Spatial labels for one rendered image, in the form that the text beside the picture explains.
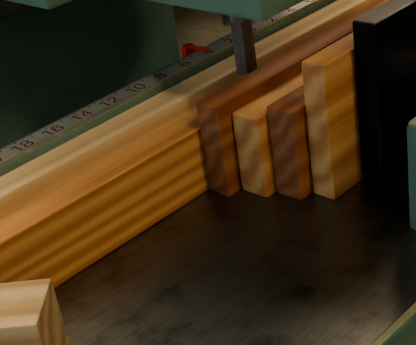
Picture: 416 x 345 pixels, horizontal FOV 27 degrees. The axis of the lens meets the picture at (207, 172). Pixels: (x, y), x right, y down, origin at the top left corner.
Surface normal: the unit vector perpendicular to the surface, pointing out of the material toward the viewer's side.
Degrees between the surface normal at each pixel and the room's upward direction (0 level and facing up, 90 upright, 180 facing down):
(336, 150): 90
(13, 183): 0
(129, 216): 90
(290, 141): 90
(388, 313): 0
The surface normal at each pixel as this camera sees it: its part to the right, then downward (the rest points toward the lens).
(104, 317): -0.14, -0.87
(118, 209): 0.71, 0.25
